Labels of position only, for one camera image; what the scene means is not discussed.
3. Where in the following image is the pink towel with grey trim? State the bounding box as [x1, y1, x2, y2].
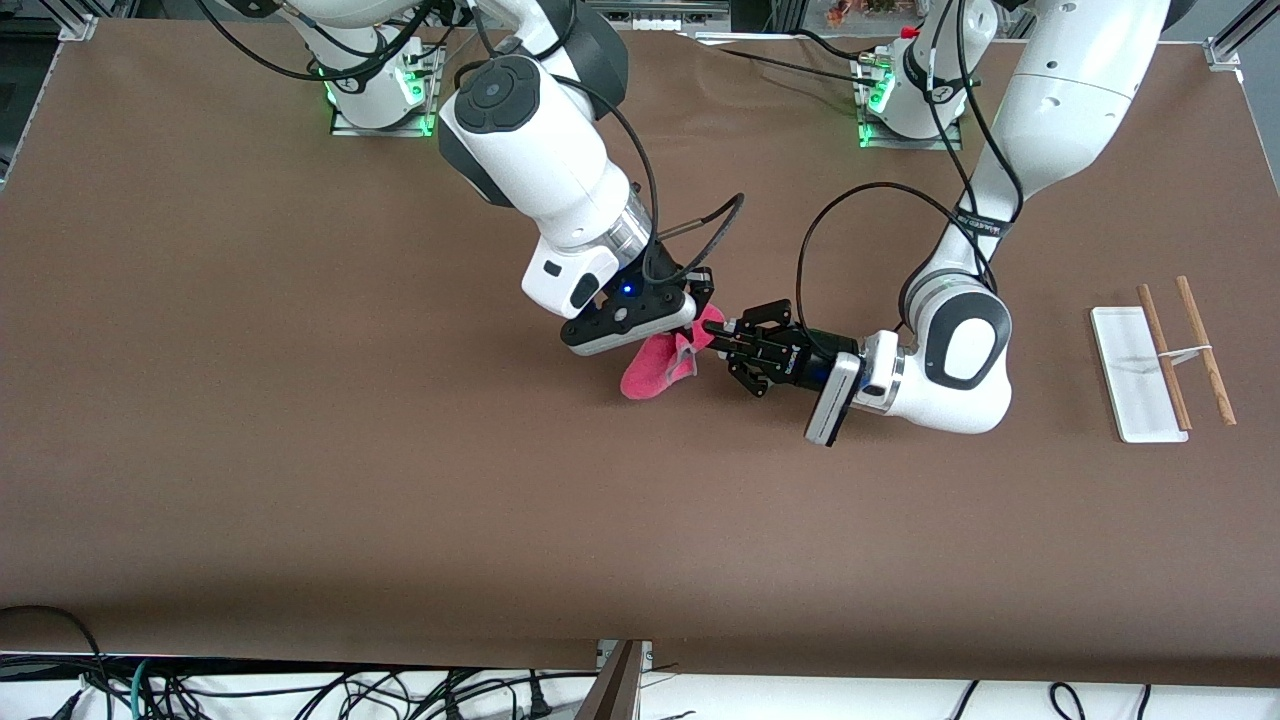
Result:
[620, 305, 727, 403]

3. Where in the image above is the white rack with wooden bars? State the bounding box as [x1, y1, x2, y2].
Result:
[1090, 276, 1238, 444]

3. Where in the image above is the brown table cover sheet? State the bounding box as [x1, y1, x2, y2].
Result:
[0, 18, 1280, 687]

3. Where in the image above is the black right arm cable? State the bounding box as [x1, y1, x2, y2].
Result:
[195, 0, 748, 293]

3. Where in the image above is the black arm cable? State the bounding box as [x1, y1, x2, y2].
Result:
[195, 0, 748, 293]
[796, 0, 1026, 341]

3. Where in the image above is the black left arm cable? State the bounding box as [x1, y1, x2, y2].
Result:
[796, 0, 1026, 341]

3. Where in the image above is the long black tabletop cable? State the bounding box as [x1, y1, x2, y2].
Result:
[690, 32, 871, 79]

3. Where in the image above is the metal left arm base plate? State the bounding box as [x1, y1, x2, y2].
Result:
[857, 55, 964, 152]

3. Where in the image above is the short black tabletop cable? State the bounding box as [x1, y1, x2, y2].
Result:
[795, 28, 891, 61]

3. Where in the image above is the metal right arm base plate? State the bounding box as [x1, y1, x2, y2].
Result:
[330, 45, 438, 139]

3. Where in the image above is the brown wooden post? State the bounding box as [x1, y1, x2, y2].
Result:
[575, 640, 644, 720]

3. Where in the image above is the black cable with plug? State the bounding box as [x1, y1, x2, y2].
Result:
[505, 672, 557, 719]

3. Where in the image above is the grey aluminium frame profile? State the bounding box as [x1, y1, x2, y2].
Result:
[1204, 0, 1280, 73]
[55, 0, 103, 43]

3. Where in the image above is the thick black looped floor cable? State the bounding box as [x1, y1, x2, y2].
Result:
[0, 605, 107, 720]

